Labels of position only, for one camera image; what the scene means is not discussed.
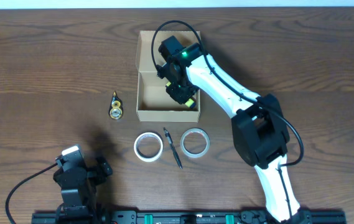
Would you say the white tape roll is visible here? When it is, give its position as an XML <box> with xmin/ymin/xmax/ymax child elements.
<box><xmin>133</xmin><ymin>132</ymin><xmax>164</xmax><ymax>163</ymax></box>

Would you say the clear tape roll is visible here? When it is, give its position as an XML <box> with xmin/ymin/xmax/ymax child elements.
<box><xmin>180</xmin><ymin>128</ymin><xmax>210</xmax><ymax>159</ymax></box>

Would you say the black aluminium mounting rail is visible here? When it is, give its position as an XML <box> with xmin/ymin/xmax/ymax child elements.
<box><xmin>31</xmin><ymin>210</ymin><xmax>347</xmax><ymax>224</ymax></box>

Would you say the cardboard box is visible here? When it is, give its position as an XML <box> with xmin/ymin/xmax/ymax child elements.
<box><xmin>136</xmin><ymin>30</ymin><xmax>200</xmax><ymax>123</ymax></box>

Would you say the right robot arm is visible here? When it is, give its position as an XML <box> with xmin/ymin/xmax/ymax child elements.
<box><xmin>156</xmin><ymin>36</ymin><xmax>301</xmax><ymax>223</ymax></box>

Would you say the black pen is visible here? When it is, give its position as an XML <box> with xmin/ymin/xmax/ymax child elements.
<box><xmin>163</xmin><ymin>128</ymin><xmax>183</xmax><ymax>169</ymax></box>

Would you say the yellow highlighter marker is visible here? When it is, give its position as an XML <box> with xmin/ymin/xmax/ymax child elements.
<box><xmin>185</xmin><ymin>98</ymin><xmax>196</xmax><ymax>109</ymax></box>

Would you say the yellow black correction tape dispenser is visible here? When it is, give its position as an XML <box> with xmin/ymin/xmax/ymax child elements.
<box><xmin>108</xmin><ymin>91</ymin><xmax>123</xmax><ymax>120</ymax></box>

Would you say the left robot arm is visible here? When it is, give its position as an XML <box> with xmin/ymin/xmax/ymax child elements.
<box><xmin>53</xmin><ymin>149</ymin><xmax>113</xmax><ymax>223</ymax></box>

